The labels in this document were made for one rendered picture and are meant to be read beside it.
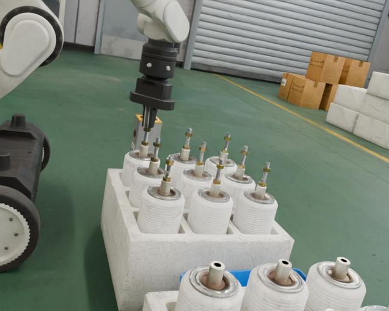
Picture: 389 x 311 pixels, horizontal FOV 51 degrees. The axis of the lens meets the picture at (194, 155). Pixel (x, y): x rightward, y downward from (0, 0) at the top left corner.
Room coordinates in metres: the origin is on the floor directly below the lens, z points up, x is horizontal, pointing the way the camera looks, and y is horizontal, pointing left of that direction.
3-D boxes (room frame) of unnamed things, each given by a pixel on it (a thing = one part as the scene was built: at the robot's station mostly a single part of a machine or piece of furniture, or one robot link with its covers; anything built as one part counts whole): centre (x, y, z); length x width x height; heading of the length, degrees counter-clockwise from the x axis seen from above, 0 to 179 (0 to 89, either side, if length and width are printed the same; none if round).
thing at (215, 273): (0.53, -0.07, 0.26); 0.02 x 0.02 x 0.03
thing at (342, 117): (3.74, -1.41, 0.09); 0.39 x 0.39 x 0.18; 20
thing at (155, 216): (0.82, 0.05, 0.16); 0.10 x 0.10 x 0.18
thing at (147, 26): (1.05, 0.14, 0.57); 0.11 x 0.11 x 0.11; 58
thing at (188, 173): (0.97, -0.02, 0.25); 0.08 x 0.08 x 0.01
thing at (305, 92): (4.64, -1.09, 0.15); 0.30 x 0.24 x 0.30; 18
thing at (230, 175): (1.01, -0.13, 0.25); 0.08 x 0.08 x 0.01
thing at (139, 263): (0.97, -0.02, 0.09); 0.39 x 0.39 x 0.18; 22
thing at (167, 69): (1.03, 0.14, 0.45); 0.13 x 0.10 x 0.12; 70
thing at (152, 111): (1.03, 0.12, 0.36); 0.03 x 0.02 x 0.06; 160
